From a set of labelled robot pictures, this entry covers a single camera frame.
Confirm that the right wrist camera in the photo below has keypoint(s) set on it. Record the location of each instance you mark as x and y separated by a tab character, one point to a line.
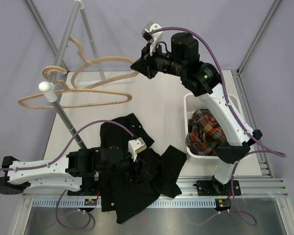
151	36

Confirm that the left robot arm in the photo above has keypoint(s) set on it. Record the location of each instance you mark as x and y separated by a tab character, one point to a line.
74	172

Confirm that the plaid shirt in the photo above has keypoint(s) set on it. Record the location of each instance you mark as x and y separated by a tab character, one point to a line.
204	134

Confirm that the beige hanger of plaid shirt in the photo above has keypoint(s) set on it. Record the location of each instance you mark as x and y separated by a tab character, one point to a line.
71	96

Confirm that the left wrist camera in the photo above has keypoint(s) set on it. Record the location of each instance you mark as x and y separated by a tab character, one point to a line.
135	147

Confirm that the white slotted cable duct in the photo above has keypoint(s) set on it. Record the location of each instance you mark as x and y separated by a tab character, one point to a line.
159	203

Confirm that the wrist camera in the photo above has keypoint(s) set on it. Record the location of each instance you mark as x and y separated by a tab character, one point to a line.
151	36
135	147

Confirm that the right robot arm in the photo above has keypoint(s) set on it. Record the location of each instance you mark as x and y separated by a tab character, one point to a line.
207	84

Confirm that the beige hanger of black shirt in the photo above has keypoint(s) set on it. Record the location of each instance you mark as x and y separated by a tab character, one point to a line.
98	61

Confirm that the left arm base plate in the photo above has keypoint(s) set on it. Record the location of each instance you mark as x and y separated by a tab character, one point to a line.
94	188

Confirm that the aluminium rail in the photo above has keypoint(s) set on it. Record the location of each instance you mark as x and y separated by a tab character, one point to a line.
241	187

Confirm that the black shirt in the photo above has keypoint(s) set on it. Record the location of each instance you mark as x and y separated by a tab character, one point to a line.
129	192

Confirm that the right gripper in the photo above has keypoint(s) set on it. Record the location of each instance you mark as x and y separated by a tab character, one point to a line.
145	65

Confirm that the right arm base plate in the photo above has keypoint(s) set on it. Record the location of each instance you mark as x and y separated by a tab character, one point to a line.
214	188

